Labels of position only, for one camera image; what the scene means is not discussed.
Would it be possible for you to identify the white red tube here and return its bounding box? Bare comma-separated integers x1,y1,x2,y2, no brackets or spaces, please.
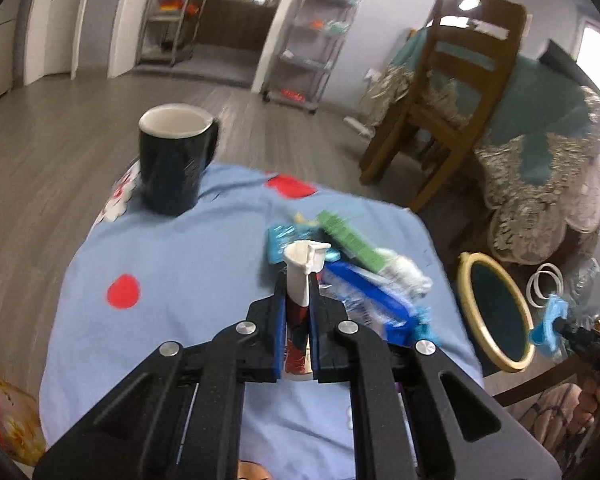
283,240,330,376

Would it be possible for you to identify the blue white snack wrapper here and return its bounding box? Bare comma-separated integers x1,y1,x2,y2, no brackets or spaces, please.
322,261,438,347

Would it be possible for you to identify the light blue foil packet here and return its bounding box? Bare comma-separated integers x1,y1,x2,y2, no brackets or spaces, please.
266,223,341,266

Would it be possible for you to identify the person's right hand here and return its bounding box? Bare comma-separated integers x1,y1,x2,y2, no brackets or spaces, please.
555,378,600,457

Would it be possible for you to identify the teal bin yellow rim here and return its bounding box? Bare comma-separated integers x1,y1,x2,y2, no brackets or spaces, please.
455,252,534,376

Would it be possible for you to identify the clear plastic water bottle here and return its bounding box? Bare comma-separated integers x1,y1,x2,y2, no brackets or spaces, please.
566,257,600,310

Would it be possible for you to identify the green white toothpaste box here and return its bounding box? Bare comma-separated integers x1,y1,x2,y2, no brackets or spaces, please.
317,210,388,274

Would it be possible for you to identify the light blue patterned tablecloth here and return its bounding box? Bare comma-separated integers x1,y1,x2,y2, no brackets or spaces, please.
34,163,482,479

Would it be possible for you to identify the white power strip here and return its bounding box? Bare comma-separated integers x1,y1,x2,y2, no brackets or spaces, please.
343,116,375,139

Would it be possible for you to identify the black mug white interior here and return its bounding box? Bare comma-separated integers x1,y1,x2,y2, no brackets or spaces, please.
138,103,220,217

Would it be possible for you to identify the grey rolling shelf cart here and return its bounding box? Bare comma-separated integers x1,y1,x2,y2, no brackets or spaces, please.
261,0,363,115

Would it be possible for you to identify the metal storage rack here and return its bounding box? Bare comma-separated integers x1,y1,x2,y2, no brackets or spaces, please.
136,0,207,66

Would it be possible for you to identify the wooden dining chair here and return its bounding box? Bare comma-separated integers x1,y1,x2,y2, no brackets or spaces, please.
360,0,527,212

